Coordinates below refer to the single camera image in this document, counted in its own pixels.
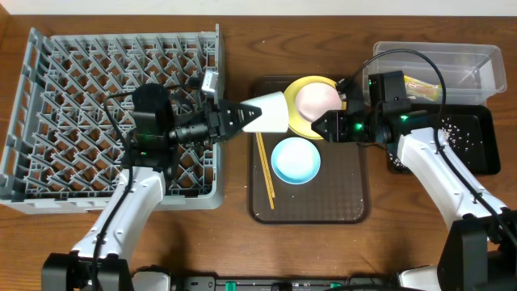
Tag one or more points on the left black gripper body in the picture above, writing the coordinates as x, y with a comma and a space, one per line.
214, 122

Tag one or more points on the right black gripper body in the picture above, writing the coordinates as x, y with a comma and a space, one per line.
351, 127

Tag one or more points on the white pink bowl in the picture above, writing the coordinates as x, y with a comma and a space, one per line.
315, 99

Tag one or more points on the small white green cup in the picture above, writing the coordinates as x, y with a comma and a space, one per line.
274, 117

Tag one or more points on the snack wrapper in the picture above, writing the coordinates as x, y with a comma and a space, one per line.
422, 87

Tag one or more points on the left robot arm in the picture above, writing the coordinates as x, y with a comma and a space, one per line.
150, 161

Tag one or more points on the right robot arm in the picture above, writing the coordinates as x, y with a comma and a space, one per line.
480, 250

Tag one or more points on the clear plastic waste bin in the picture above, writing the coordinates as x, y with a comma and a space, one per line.
472, 72

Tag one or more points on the pile of rice waste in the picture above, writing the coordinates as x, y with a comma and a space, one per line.
463, 134

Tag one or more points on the black waste tray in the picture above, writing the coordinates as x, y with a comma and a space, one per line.
397, 124

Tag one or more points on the grey plastic dishwasher rack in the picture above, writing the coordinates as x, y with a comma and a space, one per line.
62, 153

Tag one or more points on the yellow round plate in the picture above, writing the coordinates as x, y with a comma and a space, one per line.
296, 123

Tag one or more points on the light blue bowl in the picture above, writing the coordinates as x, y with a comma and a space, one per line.
295, 160

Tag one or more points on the dark brown serving tray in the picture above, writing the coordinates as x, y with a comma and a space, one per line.
338, 194

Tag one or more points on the wooden chopstick left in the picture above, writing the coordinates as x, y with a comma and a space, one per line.
264, 174

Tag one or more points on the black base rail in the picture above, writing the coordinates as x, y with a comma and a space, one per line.
211, 283

